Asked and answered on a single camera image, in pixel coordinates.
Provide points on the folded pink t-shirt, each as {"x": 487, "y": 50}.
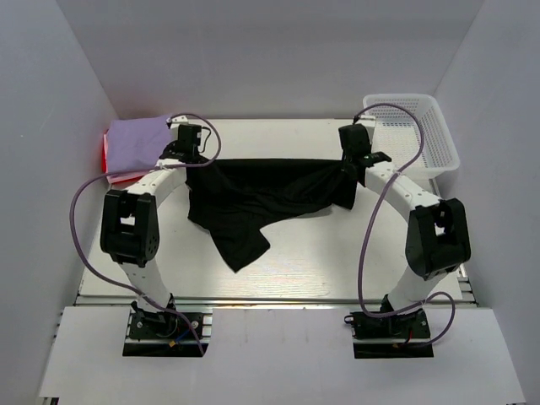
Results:
{"x": 123, "y": 178}

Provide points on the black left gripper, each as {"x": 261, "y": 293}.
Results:
{"x": 171, "y": 145}

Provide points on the aluminium table rail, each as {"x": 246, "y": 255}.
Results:
{"x": 125, "y": 300}

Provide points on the folded red t-shirt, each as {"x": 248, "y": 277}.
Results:
{"x": 104, "y": 152}

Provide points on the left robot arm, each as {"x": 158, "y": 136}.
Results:
{"x": 129, "y": 232}

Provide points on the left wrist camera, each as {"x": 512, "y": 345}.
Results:
{"x": 175, "y": 121}

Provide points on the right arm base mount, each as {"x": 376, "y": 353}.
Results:
{"x": 397, "y": 337}

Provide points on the folded lavender t-shirt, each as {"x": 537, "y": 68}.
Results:
{"x": 135, "y": 143}

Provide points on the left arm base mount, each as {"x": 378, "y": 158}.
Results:
{"x": 164, "y": 335}

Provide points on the black t-shirt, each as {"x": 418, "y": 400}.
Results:
{"x": 233, "y": 199}

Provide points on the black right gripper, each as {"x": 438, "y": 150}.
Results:
{"x": 344, "y": 156}

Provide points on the white plastic basket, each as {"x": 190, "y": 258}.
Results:
{"x": 408, "y": 123}

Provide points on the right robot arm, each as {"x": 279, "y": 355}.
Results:
{"x": 437, "y": 240}

